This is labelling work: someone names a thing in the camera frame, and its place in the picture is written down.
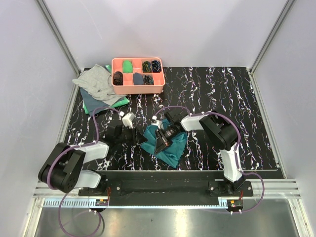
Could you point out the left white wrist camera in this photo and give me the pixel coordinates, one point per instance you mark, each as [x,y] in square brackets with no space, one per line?
[127,120]

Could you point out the grey cloth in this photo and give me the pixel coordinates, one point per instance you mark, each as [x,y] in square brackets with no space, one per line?
[97,81]

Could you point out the pink divided organizer tray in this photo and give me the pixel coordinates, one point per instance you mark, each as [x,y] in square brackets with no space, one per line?
[128,87]

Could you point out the green rolled cloth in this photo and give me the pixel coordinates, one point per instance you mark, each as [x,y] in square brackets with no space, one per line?
[127,66]

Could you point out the teal cloth napkin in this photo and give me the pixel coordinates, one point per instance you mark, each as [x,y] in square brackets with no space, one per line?
[170,155]

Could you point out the dark patterned rolled cloth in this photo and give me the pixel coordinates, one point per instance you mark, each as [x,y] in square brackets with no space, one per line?
[148,80]

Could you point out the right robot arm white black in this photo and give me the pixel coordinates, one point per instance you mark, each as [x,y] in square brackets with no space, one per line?
[223,135]

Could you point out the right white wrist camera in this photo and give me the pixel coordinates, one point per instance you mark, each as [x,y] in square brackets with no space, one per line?
[156,122]

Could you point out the mint green cloth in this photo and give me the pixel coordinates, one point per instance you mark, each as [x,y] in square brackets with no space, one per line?
[122,101]

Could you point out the slate blue rolled cloth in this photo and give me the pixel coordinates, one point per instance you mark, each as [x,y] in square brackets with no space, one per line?
[138,79]

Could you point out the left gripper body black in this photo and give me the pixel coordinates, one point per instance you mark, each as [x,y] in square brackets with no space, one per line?
[130,136]

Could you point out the yellow dark patterned roll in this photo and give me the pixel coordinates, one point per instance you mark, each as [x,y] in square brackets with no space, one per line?
[146,67]

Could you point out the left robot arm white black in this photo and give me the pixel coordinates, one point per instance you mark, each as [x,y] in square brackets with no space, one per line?
[63,167]

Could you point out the dark blue cloth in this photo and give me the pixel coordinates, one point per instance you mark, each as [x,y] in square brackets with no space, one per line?
[89,103]

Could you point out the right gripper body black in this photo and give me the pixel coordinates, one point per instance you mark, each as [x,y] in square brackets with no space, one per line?
[166,136]

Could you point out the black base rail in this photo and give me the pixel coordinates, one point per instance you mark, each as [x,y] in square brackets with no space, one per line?
[165,188]

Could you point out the dark maroon rolled cloth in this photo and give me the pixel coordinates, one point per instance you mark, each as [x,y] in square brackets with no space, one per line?
[118,78]

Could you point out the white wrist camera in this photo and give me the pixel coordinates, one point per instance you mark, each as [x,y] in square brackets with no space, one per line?
[127,120]
[156,122]

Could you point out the blue dark patterned roll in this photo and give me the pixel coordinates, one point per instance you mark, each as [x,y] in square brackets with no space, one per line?
[156,66]

